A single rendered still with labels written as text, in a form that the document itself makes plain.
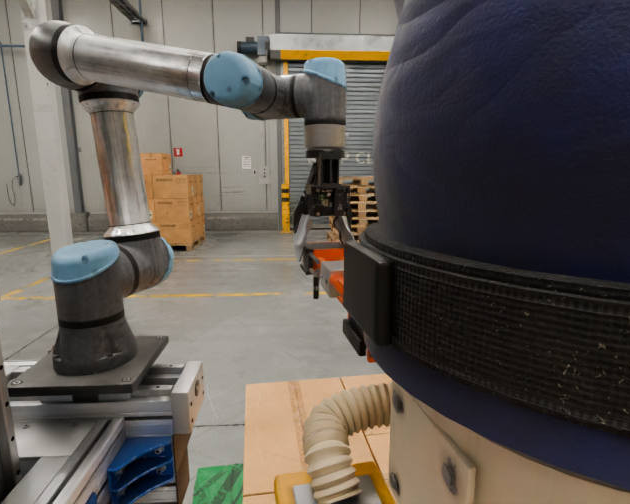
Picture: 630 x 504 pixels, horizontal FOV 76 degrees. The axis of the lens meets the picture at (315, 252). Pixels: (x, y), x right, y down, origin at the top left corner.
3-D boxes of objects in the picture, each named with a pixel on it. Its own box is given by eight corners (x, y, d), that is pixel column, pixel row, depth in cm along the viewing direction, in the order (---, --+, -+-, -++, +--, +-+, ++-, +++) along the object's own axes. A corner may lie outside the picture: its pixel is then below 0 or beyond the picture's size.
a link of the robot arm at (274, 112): (225, 68, 69) (286, 63, 66) (254, 82, 80) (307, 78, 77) (227, 116, 71) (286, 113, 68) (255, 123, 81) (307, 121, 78)
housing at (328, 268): (369, 295, 65) (369, 268, 64) (327, 298, 63) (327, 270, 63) (356, 284, 71) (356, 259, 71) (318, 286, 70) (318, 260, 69)
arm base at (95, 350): (35, 377, 75) (28, 326, 73) (77, 343, 89) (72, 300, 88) (119, 374, 76) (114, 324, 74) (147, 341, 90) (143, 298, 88)
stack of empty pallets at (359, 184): (390, 248, 758) (393, 177, 732) (332, 248, 752) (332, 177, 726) (376, 237, 884) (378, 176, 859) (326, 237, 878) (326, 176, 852)
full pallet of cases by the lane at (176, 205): (192, 251, 730) (186, 151, 696) (134, 251, 724) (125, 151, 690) (206, 240, 848) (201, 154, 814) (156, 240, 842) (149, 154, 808)
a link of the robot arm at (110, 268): (40, 318, 77) (30, 248, 74) (97, 297, 89) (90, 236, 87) (91, 325, 73) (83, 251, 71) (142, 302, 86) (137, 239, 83)
